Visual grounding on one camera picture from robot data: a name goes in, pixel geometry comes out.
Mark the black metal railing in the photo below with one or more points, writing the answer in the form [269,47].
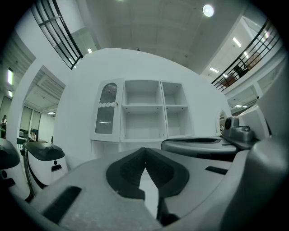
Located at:
[49,20]
[217,79]

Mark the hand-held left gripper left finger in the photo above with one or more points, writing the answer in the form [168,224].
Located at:
[94,180]

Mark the white black bin, near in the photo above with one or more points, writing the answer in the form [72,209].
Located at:
[13,171]

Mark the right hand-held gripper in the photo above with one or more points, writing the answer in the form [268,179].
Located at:
[241,135]

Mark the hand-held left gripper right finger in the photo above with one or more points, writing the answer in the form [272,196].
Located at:
[203,185]

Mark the white cabinet door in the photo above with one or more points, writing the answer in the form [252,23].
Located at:
[119,121]

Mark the white shelf unit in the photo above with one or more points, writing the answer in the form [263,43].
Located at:
[144,108]

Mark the fluorescent ceiling light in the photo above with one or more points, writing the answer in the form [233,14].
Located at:
[10,76]

